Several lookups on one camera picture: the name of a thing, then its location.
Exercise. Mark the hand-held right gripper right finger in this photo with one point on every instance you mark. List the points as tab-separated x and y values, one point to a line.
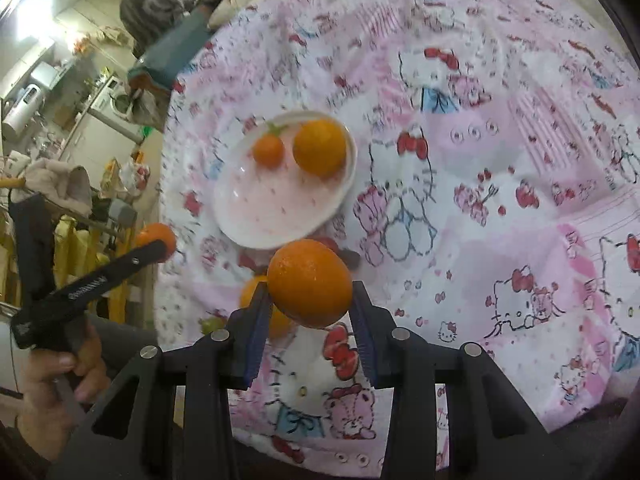
364	340

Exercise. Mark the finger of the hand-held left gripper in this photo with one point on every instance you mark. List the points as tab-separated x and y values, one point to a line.
135	261

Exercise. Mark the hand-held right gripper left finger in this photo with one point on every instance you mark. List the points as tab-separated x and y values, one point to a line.
254	332

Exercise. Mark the green grape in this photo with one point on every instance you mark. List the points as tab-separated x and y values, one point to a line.
211	325

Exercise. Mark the medium orange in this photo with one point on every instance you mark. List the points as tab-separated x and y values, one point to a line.
307	282

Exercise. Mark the dark purple grape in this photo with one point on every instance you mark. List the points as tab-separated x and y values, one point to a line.
351	258

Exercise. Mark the red tomato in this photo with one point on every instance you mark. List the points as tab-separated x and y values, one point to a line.
328	243

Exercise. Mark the white pink speckled plate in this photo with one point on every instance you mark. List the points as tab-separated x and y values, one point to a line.
270	205

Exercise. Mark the person's left forearm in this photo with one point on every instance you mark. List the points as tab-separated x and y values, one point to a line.
20	452

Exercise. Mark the person's left hand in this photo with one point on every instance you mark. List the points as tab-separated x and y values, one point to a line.
45	395

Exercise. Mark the grey box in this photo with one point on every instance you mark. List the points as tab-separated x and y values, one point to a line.
121	211

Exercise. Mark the yellow hanging cloths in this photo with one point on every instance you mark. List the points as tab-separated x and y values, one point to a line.
75	255

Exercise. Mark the dark hanging cloth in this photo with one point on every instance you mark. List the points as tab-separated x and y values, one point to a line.
32	245

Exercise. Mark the white red plastic bag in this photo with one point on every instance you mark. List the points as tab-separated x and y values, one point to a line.
134	176

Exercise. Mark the beige towel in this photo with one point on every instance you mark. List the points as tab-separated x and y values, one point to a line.
55	180

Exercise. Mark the white washing machine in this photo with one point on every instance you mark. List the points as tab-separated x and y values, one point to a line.
107	110

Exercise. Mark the pink cartoon printed blanket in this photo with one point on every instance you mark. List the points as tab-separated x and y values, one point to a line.
475	210

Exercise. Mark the small tangerine with green leaf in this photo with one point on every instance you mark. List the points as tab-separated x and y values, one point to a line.
268	151

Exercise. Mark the white round appliance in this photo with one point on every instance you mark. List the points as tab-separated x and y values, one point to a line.
20	115

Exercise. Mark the large orange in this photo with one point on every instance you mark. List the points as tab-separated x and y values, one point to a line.
320	147

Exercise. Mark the teal cushion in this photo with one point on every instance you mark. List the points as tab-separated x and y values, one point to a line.
170	52

